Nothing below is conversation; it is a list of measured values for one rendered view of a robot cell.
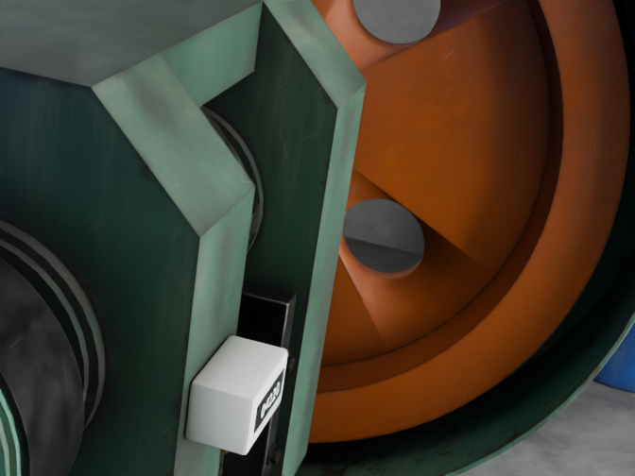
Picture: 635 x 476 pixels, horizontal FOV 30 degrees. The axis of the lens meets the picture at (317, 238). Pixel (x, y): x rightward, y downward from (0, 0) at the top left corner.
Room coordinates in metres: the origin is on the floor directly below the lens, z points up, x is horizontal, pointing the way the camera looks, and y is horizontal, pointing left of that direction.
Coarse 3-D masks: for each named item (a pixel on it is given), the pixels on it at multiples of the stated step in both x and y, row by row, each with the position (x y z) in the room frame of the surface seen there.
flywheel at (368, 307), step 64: (320, 0) 1.16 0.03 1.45; (448, 0) 1.13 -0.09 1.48; (512, 0) 1.12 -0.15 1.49; (576, 0) 1.07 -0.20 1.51; (384, 64) 1.14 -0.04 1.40; (448, 64) 1.13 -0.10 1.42; (512, 64) 1.11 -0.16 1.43; (576, 64) 1.07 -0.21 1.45; (384, 128) 1.14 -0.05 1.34; (448, 128) 1.12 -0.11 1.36; (512, 128) 1.11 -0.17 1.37; (576, 128) 1.06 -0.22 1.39; (384, 192) 1.14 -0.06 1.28; (448, 192) 1.12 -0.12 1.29; (512, 192) 1.11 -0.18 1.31; (576, 192) 1.06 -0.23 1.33; (448, 256) 1.12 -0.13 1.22; (512, 256) 1.10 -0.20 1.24; (576, 256) 1.06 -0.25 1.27; (384, 320) 1.13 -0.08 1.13; (448, 320) 1.12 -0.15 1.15; (512, 320) 1.07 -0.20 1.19; (320, 384) 1.12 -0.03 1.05; (384, 384) 1.09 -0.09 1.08; (448, 384) 1.08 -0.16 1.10
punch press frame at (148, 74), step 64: (0, 0) 0.77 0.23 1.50; (64, 0) 0.79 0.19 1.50; (128, 0) 0.82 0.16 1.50; (192, 0) 0.86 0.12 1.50; (256, 0) 0.89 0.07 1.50; (0, 64) 0.62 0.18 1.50; (64, 64) 0.64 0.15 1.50; (128, 64) 0.66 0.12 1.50; (192, 64) 0.75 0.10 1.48; (256, 64) 0.89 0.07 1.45; (320, 64) 0.91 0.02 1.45; (0, 128) 0.62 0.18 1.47; (64, 128) 0.61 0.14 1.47; (128, 128) 0.61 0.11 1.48; (192, 128) 0.66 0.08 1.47; (256, 128) 0.89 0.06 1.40; (320, 128) 0.88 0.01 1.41; (0, 192) 0.61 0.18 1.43; (64, 192) 0.61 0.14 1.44; (128, 192) 0.60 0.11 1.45; (192, 192) 0.62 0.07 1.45; (256, 192) 0.88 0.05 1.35; (320, 192) 0.88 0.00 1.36; (0, 256) 0.60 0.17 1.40; (64, 256) 0.61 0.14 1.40; (128, 256) 0.60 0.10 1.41; (192, 256) 0.59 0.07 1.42; (256, 256) 0.89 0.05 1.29; (320, 256) 0.90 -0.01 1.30; (64, 320) 0.59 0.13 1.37; (128, 320) 0.60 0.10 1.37; (192, 320) 0.59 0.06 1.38; (320, 320) 0.94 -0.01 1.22; (128, 384) 0.60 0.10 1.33; (128, 448) 0.60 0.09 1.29; (192, 448) 0.62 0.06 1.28
